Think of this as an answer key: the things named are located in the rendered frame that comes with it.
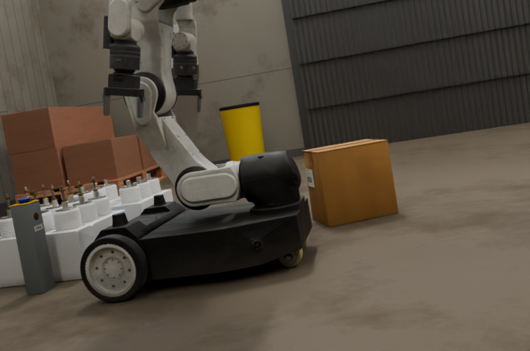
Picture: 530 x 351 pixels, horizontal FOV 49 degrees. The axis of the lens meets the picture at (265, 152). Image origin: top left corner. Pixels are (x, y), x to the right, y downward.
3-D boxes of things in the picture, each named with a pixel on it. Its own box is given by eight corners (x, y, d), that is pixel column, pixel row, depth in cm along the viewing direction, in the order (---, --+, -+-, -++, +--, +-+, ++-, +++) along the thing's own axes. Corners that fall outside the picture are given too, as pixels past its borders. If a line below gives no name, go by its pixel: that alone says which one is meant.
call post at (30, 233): (56, 286, 207) (39, 200, 205) (44, 293, 200) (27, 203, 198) (39, 288, 208) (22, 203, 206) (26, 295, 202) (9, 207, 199)
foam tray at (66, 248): (132, 250, 249) (125, 209, 247) (86, 278, 211) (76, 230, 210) (51, 259, 257) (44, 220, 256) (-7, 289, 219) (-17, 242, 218)
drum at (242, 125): (270, 163, 556) (259, 102, 552) (269, 167, 518) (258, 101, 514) (231, 169, 557) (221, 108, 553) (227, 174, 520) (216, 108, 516)
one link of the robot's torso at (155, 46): (176, 118, 204) (198, -17, 198) (158, 120, 187) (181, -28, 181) (135, 110, 207) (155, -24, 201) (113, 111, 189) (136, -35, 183)
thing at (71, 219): (58, 258, 221) (50, 211, 220) (83, 252, 226) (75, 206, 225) (65, 261, 213) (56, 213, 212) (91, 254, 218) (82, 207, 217)
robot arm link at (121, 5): (139, 40, 175) (142, -6, 173) (127, 37, 166) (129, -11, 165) (120, 39, 176) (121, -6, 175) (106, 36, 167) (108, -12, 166)
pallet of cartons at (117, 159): (177, 175, 595) (163, 96, 589) (117, 200, 454) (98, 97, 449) (90, 188, 614) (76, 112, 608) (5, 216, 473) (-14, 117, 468)
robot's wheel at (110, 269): (154, 294, 177) (142, 229, 175) (147, 300, 172) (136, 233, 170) (93, 300, 181) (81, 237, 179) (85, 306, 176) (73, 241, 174)
